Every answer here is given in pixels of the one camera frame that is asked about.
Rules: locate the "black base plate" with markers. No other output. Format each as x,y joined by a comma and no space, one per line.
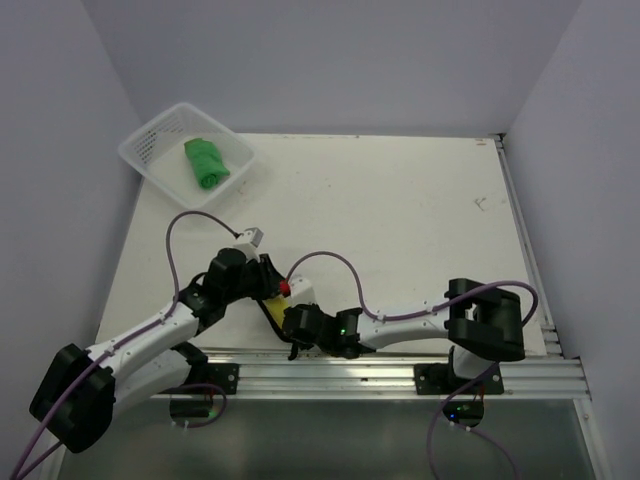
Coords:
203,379
438,379

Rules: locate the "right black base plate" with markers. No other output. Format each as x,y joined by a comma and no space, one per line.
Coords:
438,379

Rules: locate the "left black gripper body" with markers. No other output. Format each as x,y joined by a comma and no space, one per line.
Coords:
247,286

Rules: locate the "white plastic basket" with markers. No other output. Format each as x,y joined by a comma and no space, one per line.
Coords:
157,151

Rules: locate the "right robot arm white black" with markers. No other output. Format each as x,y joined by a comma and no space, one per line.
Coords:
484,323

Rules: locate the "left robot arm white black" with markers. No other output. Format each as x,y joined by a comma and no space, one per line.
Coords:
84,389

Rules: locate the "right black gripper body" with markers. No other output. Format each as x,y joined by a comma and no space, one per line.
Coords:
315,307

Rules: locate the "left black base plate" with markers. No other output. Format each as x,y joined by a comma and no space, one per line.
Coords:
203,379

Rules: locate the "green microfiber towel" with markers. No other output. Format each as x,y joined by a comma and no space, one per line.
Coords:
206,162

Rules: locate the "yellow microfiber towel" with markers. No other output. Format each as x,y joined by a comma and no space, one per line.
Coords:
274,309

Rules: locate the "aluminium mounting rail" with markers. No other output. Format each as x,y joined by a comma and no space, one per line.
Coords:
269,375

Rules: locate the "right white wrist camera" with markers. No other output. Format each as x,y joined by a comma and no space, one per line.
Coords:
298,291

